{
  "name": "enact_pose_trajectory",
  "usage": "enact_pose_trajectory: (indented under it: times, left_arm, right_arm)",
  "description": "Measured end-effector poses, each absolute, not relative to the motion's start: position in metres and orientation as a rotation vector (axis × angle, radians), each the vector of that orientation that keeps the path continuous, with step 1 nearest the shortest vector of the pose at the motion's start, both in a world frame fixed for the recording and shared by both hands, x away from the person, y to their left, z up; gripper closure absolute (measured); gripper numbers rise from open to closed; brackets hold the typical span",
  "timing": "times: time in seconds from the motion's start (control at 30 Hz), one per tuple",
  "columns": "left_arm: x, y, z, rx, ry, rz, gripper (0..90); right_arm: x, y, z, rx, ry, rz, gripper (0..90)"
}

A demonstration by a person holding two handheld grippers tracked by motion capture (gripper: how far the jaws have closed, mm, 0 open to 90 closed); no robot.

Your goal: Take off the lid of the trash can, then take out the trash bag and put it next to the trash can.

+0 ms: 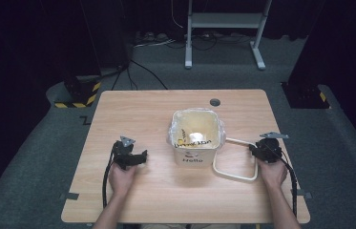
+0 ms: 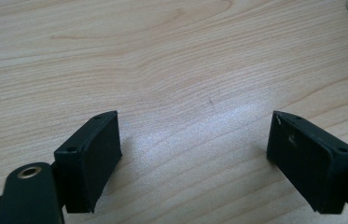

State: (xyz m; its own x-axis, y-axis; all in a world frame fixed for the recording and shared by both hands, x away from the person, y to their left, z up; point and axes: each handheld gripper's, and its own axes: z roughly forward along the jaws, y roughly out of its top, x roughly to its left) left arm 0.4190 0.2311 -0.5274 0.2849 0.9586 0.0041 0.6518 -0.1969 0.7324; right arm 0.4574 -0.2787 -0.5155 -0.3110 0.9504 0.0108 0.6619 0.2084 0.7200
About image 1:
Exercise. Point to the grey tape piece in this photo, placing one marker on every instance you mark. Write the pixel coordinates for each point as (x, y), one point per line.
(304, 194)
(70, 196)

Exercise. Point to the black yellow striped stand base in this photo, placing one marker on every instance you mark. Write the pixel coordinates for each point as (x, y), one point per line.
(80, 92)
(306, 95)

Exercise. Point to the person's left hand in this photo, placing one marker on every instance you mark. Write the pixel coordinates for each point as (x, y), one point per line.
(121, 181)

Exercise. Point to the white metal stand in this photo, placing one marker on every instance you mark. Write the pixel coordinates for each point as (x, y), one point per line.
(226, 20)

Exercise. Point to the cream plastic waste bin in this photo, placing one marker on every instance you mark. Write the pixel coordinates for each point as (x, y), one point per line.
(194, 156)

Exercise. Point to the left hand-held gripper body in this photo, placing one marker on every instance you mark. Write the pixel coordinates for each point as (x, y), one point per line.
(123, 156)

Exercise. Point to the white crumpled paper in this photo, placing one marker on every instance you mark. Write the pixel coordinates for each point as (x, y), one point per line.
(196, 138)

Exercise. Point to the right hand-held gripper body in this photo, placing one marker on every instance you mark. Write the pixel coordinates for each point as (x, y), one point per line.
(269, 151)

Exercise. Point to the clear plastic bin bag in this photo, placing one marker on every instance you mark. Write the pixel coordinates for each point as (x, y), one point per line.
(172, 135)

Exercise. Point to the small yellow scrap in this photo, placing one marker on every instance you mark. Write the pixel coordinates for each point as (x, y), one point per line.
(181, 141)

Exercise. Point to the person's right hand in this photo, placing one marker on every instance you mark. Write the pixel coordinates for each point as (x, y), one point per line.
(272, 175)

